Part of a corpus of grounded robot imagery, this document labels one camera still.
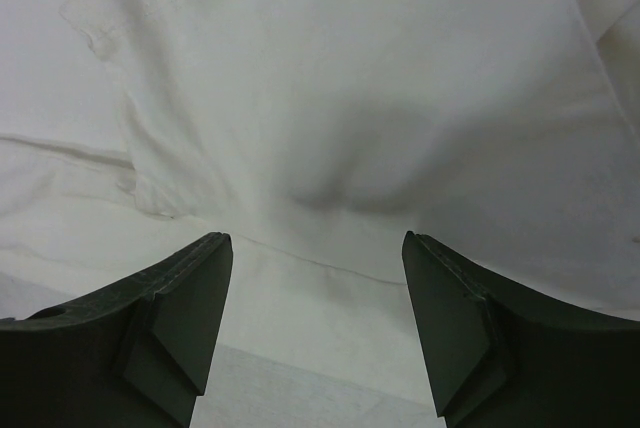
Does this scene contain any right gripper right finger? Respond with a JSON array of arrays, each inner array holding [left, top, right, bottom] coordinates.
[[402, 233, 639, 427]]

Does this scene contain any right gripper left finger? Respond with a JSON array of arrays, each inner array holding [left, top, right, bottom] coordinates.
[[1, 233, 231, 427]]

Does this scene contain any cream white t shirt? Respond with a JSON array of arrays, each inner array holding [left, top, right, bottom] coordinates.
[[1, 0, 639, 370]]

